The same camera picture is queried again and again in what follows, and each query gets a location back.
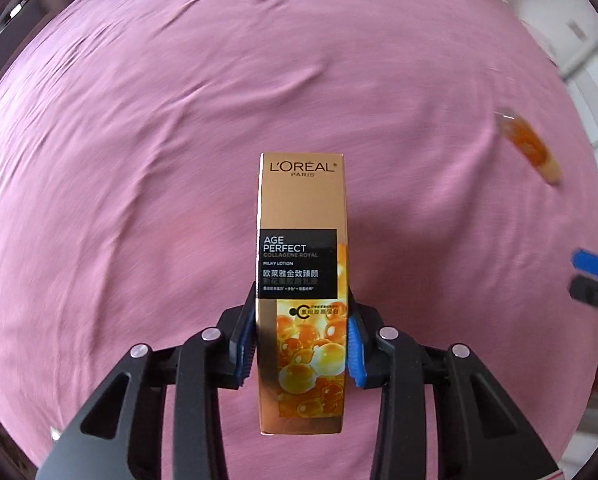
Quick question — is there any amber clear tube package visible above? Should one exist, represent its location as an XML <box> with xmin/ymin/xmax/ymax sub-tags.
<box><xmin>494</xmin><ymin>109</ymin><xmax>564</xmax><ymax>187</ymax></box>

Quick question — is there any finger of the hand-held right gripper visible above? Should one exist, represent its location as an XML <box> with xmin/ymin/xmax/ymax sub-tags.
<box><xmin>571</xmin><ymin>248</ymin><xmax>598</xmax><ymax>282</ymax></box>
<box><xmin>568</xmin><ymin>275</ymin><xmax>598</xmax><ymax>312</ymax></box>

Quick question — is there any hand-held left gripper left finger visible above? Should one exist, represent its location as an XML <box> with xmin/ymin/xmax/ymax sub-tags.
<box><xmin>36</xmin><ymin>281</ymin><xmax>258</xmax><ymax>480</ymax></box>

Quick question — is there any pink bed sheet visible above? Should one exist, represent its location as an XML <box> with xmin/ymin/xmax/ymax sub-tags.
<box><xmin>0</xmin><ymin>0</ymin><xmax>598</xmax><ymax>480</ymax></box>

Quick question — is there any gold lotion box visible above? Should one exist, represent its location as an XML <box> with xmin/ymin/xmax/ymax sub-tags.
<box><xmin>255</xmin><ymin>152</ymin><xmax>351</xmax><ymax>435</ymax></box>

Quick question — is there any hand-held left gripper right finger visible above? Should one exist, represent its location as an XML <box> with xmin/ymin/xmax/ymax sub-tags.
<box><xmin>347</xmin><ymin>284</ymin><xmax>560</xmax><ymax>480</ymax></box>

